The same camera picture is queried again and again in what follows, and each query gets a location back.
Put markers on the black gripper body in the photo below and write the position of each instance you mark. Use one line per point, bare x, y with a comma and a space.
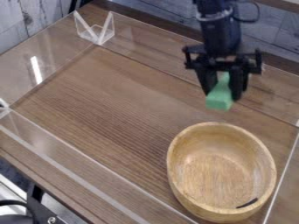
221, 52

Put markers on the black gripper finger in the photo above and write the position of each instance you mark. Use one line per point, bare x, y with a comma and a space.
238, 82
207, 77

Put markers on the green stick block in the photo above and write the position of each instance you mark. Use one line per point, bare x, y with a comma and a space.
219, 98

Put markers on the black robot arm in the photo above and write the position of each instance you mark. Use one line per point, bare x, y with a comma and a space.
247, 9

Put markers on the wooden bowl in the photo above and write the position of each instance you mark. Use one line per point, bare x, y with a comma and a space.
222, 171

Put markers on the clear acrylic enclosure wall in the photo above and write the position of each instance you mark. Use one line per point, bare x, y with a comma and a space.
94, 110

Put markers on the clear acrylic corner bracket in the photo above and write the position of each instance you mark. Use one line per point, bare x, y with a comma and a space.
95, 33

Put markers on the black table leg frame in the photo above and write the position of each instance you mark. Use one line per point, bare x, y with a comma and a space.
30, 211

